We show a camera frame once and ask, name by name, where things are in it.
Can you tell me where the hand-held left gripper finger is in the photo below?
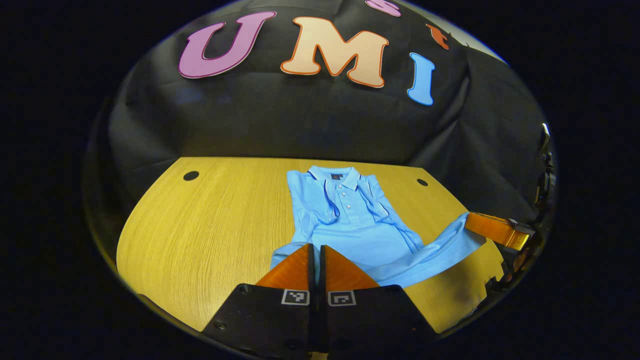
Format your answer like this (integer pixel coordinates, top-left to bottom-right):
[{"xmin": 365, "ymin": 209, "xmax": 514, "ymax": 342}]
[
  {"xmin": 201, "ymin": 243, "xmax": 318, "ymax": 358},
  {"xmin": 319, "ymin": 245, "xmax": 439, "ymax": 357}
]

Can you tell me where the light blue polo T-shirt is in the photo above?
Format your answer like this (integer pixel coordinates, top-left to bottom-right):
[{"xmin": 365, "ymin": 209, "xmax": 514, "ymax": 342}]
[{"xmin": 270, "ymin": 166, "xmax": 488, "ymax": 290}]

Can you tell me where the black backdrop cloth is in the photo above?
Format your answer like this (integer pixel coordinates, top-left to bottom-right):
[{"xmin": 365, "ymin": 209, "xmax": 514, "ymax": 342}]
[{"xmin": 85, "ymin": 0, "xmax": 556, "ymax": 226}]

